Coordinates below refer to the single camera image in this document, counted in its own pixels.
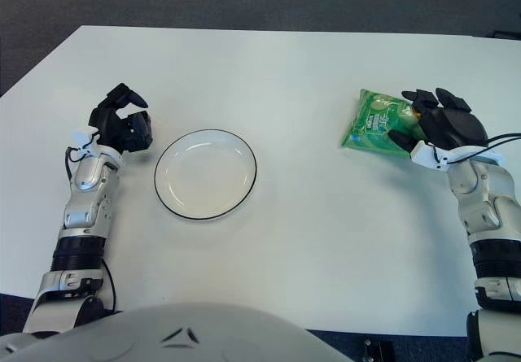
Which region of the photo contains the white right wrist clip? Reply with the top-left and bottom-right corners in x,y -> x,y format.
409,141 -> 449,171

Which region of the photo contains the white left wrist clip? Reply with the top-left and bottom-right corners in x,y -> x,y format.
71,127 -> 101,155

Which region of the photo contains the green potato chip bag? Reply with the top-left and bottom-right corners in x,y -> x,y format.
339,88 -> 424,151

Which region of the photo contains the black stand under table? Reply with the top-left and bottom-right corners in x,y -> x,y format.
363,338 -> 396,362

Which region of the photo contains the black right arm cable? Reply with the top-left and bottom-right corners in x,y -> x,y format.
433,133 -> 521,164

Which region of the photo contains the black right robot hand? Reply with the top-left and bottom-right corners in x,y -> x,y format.
388,87 -> 489,154

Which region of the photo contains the grey robot torso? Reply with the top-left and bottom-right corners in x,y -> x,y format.
0,301 -> 355,362

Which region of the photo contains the white plate with black rim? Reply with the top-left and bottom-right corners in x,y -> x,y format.
153,129 -> 258,220

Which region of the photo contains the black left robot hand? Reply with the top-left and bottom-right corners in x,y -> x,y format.
87,83 -> 155,154

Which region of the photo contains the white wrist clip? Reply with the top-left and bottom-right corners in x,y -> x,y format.
71,127 -> 101,155
409,141 -> 449,171

